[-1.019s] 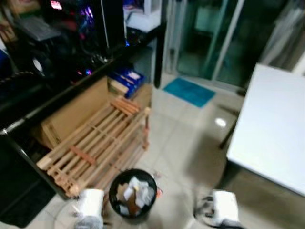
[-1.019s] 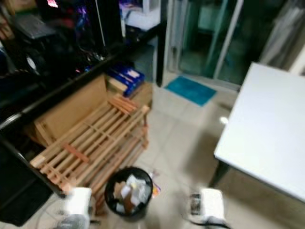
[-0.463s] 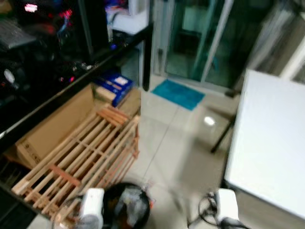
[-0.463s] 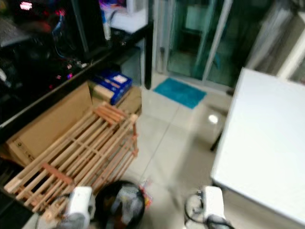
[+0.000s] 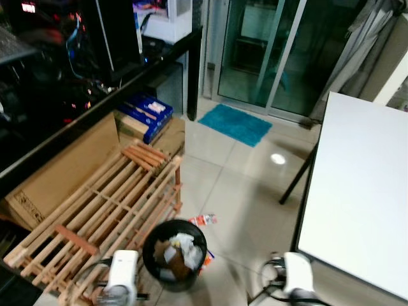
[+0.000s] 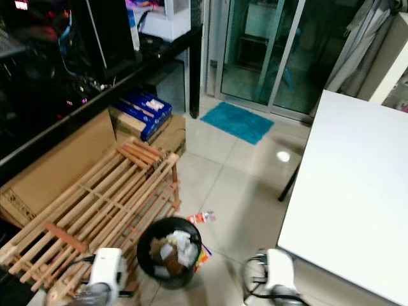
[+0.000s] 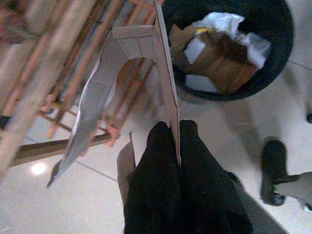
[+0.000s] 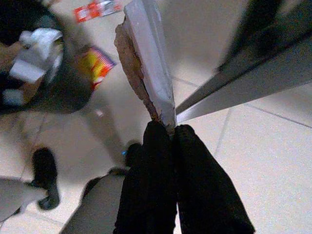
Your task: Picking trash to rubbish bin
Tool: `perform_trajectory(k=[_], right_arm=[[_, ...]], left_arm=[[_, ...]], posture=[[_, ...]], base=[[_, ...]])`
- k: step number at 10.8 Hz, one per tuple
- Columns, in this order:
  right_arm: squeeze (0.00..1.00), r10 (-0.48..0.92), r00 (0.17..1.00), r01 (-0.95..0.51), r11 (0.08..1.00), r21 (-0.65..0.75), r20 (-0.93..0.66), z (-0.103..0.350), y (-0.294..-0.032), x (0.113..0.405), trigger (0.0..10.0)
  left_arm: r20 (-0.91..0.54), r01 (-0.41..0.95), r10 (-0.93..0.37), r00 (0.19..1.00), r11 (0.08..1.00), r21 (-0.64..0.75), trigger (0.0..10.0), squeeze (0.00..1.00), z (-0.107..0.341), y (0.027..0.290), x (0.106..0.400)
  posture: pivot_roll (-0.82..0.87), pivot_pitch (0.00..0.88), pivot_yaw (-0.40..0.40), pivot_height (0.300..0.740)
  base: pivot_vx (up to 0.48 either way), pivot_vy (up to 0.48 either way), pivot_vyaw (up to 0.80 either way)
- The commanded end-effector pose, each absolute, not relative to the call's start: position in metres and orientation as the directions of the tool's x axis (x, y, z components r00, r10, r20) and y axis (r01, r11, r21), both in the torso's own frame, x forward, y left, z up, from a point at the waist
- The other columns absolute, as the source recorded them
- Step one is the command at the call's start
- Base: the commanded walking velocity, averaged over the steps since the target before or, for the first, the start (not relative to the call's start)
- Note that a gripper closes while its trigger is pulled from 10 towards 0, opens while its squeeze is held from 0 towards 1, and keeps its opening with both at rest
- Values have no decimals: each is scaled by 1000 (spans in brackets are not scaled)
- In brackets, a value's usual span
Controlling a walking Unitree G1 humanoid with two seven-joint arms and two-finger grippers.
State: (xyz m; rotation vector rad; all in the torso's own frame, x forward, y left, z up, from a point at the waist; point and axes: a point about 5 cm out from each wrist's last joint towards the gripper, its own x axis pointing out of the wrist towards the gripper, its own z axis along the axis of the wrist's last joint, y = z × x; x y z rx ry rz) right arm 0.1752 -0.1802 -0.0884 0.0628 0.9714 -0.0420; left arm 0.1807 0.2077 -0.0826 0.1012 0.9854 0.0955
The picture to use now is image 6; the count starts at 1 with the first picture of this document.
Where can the black rubbish bin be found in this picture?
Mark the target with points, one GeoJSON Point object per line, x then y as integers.
{"type": "Point", "coordinates": [175, 282]}

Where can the orange wrapper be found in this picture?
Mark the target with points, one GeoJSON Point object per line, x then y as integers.
{"type": "Point", "coordinates": [202, 255]}

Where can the crumpled white paper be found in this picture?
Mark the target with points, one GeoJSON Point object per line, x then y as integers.
{"type": "Point", "coordinates": [188, 252]}

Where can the red white wrapper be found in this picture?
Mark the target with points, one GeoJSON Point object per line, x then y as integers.
{"type": "Point", "coordinates": [202, 217]}

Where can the black table leg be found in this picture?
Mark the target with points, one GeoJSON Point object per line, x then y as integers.
{"type": "Point", "coordinates": [288, 185]}

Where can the brown cardboard scrap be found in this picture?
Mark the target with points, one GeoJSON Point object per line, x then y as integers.
{"type": "Point", "coordinates": [157, 248]}

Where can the teal floor mat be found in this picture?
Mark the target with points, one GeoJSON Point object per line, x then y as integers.
{"type": "Point", "coordinates": [237, 121]}

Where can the small brown cardboard box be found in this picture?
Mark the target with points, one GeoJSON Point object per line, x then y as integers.
{"type": "Point", "coordinates": [169, 137]}

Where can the blue box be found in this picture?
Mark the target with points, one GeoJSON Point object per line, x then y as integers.
{"type": "Point", "coordinates": [146, 108]}

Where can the wooden slatted rack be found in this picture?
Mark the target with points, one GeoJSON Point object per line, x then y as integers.
{"type": "Point", "coordinates": [67, 237]}

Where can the large brown cardboard box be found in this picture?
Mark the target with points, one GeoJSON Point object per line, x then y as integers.
{"type": "Point", "coordinates": [57, 172]}

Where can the sliding glass door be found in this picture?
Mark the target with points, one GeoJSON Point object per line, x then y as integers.
{"type": "Point", "coordinates": [248, 51]}

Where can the black desk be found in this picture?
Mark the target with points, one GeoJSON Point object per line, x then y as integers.
{"type": "Point", "coordinates": [95, 109]}

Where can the grey curtain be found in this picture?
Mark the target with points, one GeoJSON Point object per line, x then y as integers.
{"type": "Point", "coordinates": [360, 44]}

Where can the white box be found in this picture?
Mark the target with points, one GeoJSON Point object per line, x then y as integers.
{"type": "Point", "coordinates": [166, 22]}

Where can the black computer tower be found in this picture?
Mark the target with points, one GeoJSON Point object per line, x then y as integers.
{"type": "Point", "coordinates": [102, 38]}

